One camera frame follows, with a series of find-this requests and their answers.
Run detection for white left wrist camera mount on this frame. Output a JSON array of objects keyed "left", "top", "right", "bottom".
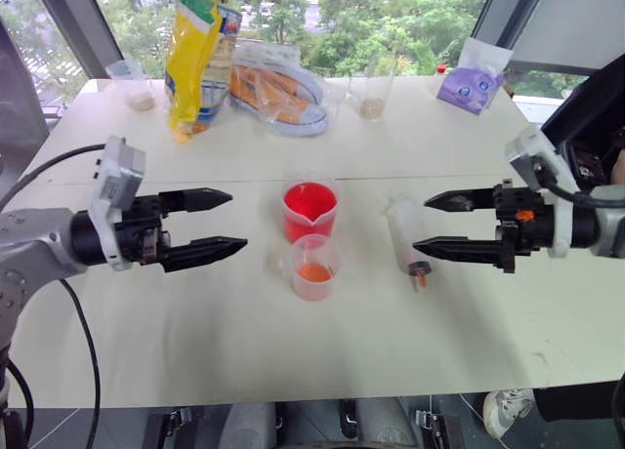
[{"left": 88, "top": 136, "right": 147, "bottom": 272}]

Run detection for clear cup with grains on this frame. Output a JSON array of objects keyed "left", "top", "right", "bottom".
[{"left": 347, "top": 70, "right": 395, "bottom": 122}]

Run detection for small clear measuring cup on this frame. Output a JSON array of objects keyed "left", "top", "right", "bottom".
[{"left": 277, "top": 233, "right": 342, "bottom": 303}]

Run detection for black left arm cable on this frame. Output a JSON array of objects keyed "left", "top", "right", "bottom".
[{"left": 0, "top": 143, "right": 106, "bottom": 449}]

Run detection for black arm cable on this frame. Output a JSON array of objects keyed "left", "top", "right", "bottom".
[
  {"left": 535, "top": 158, "right": 625, "bottom": 210},
  {"left": 0, "top": 143, "right": 106, "bottom": 449}
]

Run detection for red liquid measuring cup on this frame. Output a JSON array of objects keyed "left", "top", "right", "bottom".
[{"left": 280, "top": 169, "right": 342, "bottom": 248}]

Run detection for yellow snack bag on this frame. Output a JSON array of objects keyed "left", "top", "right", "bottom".
[{"left": 164, "top": 0, "right": 245, "bottom": 145}]

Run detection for clear plastic syringe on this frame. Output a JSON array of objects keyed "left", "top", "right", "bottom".
[{"left": 385, "top": 195, "right": 433, "bottom": 294}]

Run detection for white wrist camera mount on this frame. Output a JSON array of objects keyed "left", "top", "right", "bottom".
[
  {"left": 88, "top": 136, "right": 147, "bottom": 272},
  {"left": 504, "top": 124, "right": 578, "bottom": 259}
]

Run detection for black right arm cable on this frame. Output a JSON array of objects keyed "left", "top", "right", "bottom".
[{"left": 535, "top": 158, "right": 625, "bottom": 210}]

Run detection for purple tissue pack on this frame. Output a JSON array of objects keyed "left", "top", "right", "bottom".
[{"left": 436, "top": 37, "right": 515, "bottom": 116}]

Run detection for dark robot leg parts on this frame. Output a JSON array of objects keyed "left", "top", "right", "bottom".
[{"left": 141, "top": 397, "right": 465, "bottom": 449}]

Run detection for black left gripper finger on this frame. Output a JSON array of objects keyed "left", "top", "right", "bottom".
[
  {"left": 160, "top": 236, "right": 249, "bottom": 274},
  {"left": 158, "top": 187, "right": 233, "bottom": 215}
]

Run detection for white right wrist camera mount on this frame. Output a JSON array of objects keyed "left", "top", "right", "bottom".
[{"left": 504, "top": 124, "right": 578, "bottom": 259}]

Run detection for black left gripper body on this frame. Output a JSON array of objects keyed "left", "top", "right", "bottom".
[{"left": 114, "top": 193, "right": 172, "bottom": 266}]

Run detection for white sneaker of person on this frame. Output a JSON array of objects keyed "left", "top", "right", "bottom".
[{"left": 482, "top": 388, "right": 537, "bottom": 440}]

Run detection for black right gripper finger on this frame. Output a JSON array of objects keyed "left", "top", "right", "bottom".
[
  {"left": 412, "top": 236, "right": 505, "bottom": 265},
  {"left": 423, "top": 187, "right": 496, "bottom": 214}
]

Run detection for red capped bottle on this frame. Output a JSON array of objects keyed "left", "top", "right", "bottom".
[{"left": 429, "top": 63, "right": 449, "bottom": 97}]

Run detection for small clear cup white contents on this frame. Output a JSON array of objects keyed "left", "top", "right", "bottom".
[{"left": 104, "top": 60, "right": 157, "bottom": 112}]

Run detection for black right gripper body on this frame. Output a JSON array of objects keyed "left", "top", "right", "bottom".
[{"left": 491, "top": 179, "right": 556, "bottom": 274}]

